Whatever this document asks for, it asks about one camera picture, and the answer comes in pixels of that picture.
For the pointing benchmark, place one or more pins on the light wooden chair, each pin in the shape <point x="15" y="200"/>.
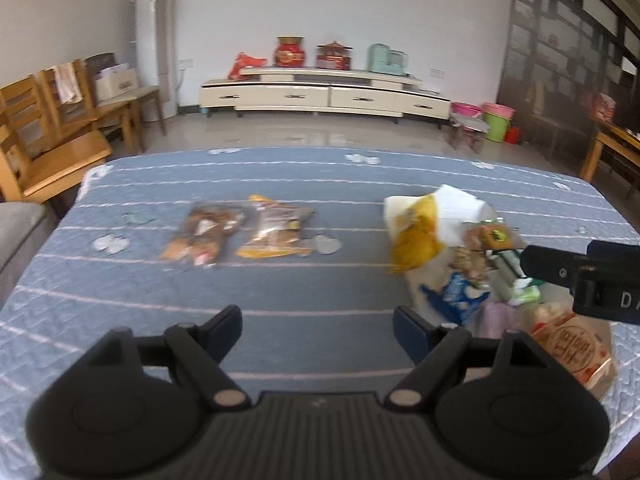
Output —
<point x="107" y="115"/>
<point x="65" y="160"/>

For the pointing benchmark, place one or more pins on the small wooden stool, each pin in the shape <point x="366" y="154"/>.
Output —
<point x="467" y="132"/>

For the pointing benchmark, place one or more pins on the pink basin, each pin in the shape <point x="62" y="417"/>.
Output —
<point x="466" y="109"/>

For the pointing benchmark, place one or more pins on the tan snack packet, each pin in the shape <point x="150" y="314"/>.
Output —
<point x="470" y="265"/>

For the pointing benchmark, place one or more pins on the blue snack packet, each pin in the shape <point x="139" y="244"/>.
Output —
<point x="457" y="292"/>

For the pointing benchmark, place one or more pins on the red gift bag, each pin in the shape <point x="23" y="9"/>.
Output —
<point x="604" y="107"/>

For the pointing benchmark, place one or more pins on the small orange green packet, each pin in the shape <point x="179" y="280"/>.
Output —
<point x="497" y="236"/>

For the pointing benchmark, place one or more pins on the green bucket pink rim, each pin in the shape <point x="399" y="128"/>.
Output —
<point x="496" y="125"/>

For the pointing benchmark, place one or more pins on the orange snack packet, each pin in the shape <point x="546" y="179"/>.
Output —
<point x="275" y="227"/>

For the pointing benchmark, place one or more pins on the mint green appliance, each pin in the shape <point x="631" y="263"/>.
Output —
<point x="387" y="59"/>

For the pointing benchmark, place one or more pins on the red gold jar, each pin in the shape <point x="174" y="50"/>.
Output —
<point x="289" y="52"/>

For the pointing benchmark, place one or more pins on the yellow snack pouch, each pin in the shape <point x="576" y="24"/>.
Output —
<point x="415" y="245"/>

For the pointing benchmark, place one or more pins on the white carton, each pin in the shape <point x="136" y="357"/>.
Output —
<point x="117" y="82"/>

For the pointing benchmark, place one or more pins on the small red bucket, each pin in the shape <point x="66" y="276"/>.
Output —
<point x="512" y="135"/>

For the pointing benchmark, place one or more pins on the white towel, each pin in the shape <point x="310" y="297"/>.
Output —
<point x="67" y="84"/>

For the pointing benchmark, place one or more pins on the white cardboard box red rim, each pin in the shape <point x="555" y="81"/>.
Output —
<point x="455" y="215"/>

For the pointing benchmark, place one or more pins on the red plastic bag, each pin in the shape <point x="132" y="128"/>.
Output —
<point x="245" y="66"/>

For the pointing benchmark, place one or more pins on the brown cake packet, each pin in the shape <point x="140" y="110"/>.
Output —
<point x="205" y="232"/>

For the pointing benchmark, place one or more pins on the dark brown chair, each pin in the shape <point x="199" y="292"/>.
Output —
<point x="147" y="97"/>

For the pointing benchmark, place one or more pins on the dark wooden chair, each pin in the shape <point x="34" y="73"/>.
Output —
<point x="545" y="120"/>

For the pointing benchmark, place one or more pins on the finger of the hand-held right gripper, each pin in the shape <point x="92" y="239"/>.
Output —
<point x="547" y="267"/>
<point x="615" y="252"/>

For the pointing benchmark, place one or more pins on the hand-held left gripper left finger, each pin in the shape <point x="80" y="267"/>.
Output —
<point x="222" y="330"/>

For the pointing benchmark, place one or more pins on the grey sofa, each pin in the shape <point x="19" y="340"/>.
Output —
<point x="20" y="240"/>

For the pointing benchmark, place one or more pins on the red gift box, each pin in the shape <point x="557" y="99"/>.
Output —
<point x="334" y="57"/>

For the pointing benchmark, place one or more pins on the purple snack packet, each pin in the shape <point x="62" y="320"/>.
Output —
<point x="497" y="320"/>

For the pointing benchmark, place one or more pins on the white standing air conditioner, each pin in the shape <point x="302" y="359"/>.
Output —
<point x="156" y="40"/>

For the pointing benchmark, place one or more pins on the dark wooden display shelf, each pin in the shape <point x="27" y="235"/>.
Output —
<point x="560" y="25"/>

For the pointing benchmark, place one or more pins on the wooden dining table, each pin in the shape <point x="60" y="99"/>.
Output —
<point x="617" y="147"/>

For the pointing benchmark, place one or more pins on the cream TV cabinet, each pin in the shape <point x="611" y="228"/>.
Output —
<point x="310" y="94"/>

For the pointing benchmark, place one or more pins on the round bread packet red print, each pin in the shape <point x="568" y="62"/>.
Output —
<point x="570" y="345"/>

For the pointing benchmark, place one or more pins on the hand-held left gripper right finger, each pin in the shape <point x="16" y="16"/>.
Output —
<point x="412" y="332"/>

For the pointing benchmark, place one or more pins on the green white candy packet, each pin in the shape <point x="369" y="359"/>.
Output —
<point x="522" y="295"/>

